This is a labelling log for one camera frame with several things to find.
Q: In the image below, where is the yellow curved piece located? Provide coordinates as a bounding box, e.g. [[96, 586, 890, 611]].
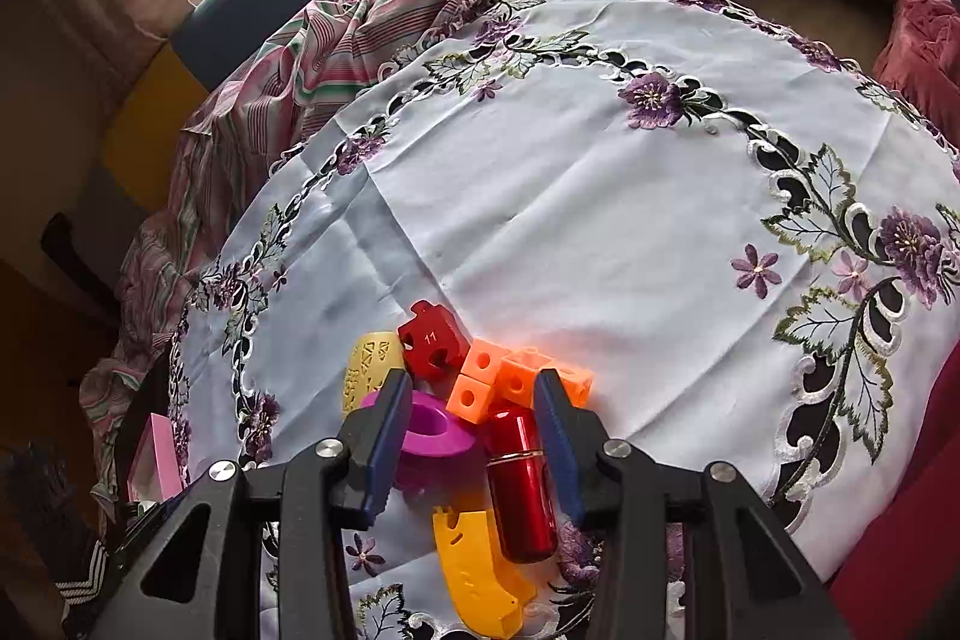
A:
[[431, 505, 537, 637]]

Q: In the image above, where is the red cloth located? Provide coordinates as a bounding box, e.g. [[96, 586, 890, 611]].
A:
[[825, 340, 960, 640]]

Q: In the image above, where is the pink fleece blanket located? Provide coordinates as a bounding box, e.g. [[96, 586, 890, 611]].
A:
[[874, 0, 960, 150]]

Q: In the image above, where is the black white chevron cloth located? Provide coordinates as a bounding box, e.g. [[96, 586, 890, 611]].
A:
[[56, 535, 113, 618]]

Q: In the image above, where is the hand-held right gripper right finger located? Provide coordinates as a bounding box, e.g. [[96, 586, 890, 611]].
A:
[[532, 368, 852, 640]]

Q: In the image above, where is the pink green striped blanket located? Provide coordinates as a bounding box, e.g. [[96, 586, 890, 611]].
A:
[[79, 0, 492, 506]]

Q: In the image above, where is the yellow oval toy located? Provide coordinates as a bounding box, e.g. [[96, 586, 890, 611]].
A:
[[343, 331, 406, 416]]

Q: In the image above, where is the grey yellow blue headboard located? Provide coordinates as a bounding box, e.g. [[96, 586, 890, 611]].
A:
[[75, 0, 323, 251]]

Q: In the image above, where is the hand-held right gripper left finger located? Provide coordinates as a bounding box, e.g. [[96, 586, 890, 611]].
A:
[[90, 368, 413, 640]]

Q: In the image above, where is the pink cardboard box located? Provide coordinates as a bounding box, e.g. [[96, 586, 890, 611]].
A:
[[124, 413, 188, 506]]

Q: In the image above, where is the magenta ring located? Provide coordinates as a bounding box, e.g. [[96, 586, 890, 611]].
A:
[[360, 385, 477, 495]]

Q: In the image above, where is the orange cube block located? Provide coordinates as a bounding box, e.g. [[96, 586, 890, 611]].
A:
[[446, 340, 593, 423]]

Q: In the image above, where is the red puzzle piece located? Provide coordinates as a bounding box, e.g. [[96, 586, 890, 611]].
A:
[[397, 301, 472, 380]]

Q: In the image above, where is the white embroidered floral tablecloth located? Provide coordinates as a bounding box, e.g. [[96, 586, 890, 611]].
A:
[[169, 0, 960, 640]]

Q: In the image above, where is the red metal cylinder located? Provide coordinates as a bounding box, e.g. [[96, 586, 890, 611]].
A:
[[484, 406, 560, 564]]

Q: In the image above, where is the black rolled mat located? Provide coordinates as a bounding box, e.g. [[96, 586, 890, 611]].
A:
[[41, 211, 121, 319]]

